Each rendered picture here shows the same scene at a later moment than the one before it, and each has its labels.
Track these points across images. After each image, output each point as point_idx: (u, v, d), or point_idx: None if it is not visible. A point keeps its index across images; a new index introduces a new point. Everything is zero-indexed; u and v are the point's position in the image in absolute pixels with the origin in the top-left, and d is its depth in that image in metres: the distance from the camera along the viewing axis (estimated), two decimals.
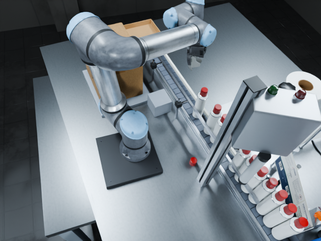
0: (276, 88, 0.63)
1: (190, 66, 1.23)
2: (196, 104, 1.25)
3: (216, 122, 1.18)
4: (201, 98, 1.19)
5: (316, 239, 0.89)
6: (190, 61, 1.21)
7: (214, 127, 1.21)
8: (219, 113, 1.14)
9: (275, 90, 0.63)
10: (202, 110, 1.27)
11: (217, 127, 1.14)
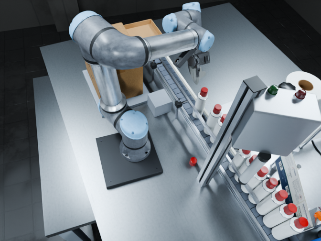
0: (276, 88, 0.63)
1: (198, 77, 1.20)
2: (196, 104, 1.25)
3: (216, 122, 1.18)
4: (201, 98, 1.19)
5: (316, 239, 0.89)
6: (198, 71, 1.18)
7: (214, 127, 1.21)
8: (219, 113, 1.14)
9: (275, 90, 0.63)
10: (202, 110, 1.27)
11: (217, 127, 1.14)
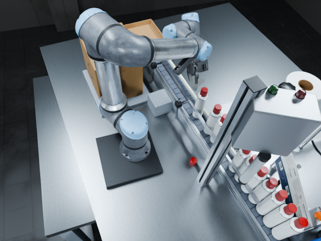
0: (276, 88, 0.63)
1: (197, 84, 1.24)
2: (196, 104, 1.25)
3: (216, 122, 1.18)
4: (201, 98, 1.19)
5: (316, 239, 0.89)
6: (197, 79, 1.23)
7: (214, 127, 1.21)
8: (219, 113, 1.14)
9: (275, 90, 0.63)
10: (202, 110, 1.27)
11: (217, 127, 1.14)
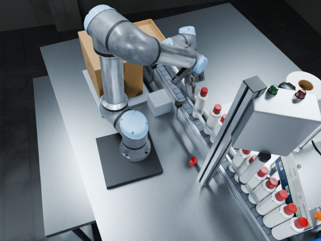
0: (276, 88, 0.63)
1: (194, 93, 1.30)
2: (196, 104, 1.25)
3: (216, 122, 1.18)
4: (201, 98, 1.19)
5: (316, 239, 0.89)
6: (194, 88, 1.28)
7: (214, 127, 1.21)
8: (219, 113, 1.14)
9: (275, 90, 0.63)
10: (202, 110, 1.27)
11: (217, 127, 1.14)
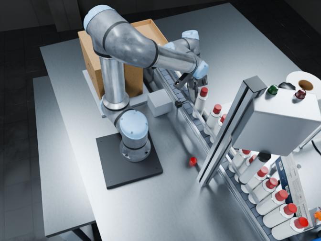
0: (276, 88, 0.63)
1: (197, 98, 1.28)
2: (196, 104, 1.25)
3: (216, 122, 1.18)
4: (201, 98, 1.19)
5: (316, 239, 0.89)
6: (197, 93, 1.27)
7: (214, 127, 1.21)
8: (219, 113, 1.14)
9: (275, 90, 0.63)
10: (202, 110, 1.27)
11: (217, 127, 1.14)
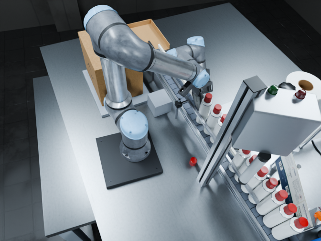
0: (276, 88, 0.63)
1: None
2: (199, 109, 1.23)
3: (216, 122, 1.18)
4: (205, 104, 1.17)
5: (316, 239, 0.89)
6: None
7: (214, 127, 1.21)
8: (219, 113, 1.14)
9: (275, 90, 0.63)
10: (206, 116, 1.25)
11: (217, 127, 1.14)
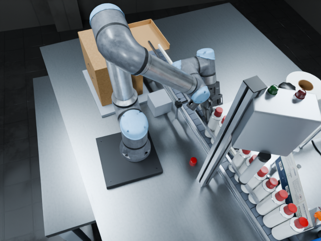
0: (276, 88, 0.63)
1: None
2: (209, 123, 1.19)
3: None
4: (215, 118, 1.13)
5: (316, 239, 0.89)
6: (212, 113, 1.20)
7: None
8: None
9: (275, 90, 0.63)
10: (215, 130, 1.21)
11: None
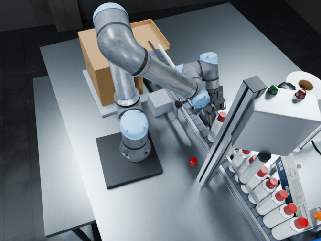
0: (276, 88, 0.63)
1: None
2: (212, 127, 1.17)
3: None
4: (219, 123, 1.12)
5: (316, 239, 0.89)
6: (215, 117, 1.19)
7: None
8: None
9: (275, 90, 0.63)
10: None
11: None
